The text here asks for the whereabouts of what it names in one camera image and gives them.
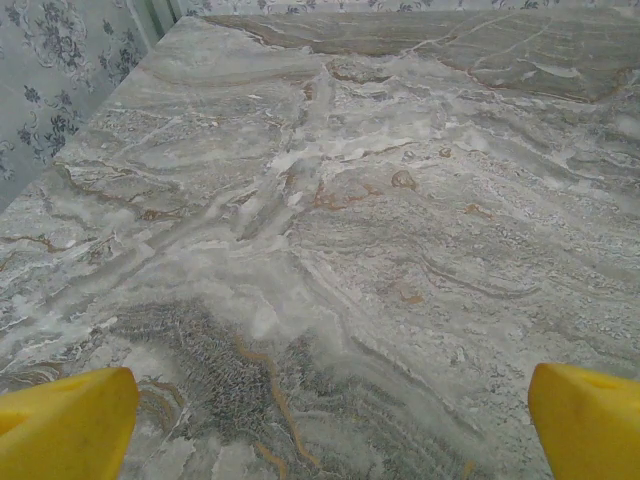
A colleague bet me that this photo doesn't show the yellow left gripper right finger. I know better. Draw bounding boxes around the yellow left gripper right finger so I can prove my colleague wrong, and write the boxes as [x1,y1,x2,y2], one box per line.
[528,363,640,480]

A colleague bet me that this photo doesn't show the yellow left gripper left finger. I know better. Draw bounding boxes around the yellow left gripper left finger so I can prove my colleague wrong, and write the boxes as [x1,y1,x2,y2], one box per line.
[0,367,140,480]

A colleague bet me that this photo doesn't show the aluminium frame post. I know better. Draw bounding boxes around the aluminium frame post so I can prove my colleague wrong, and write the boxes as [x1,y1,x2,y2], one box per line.
[133,0,176,51]

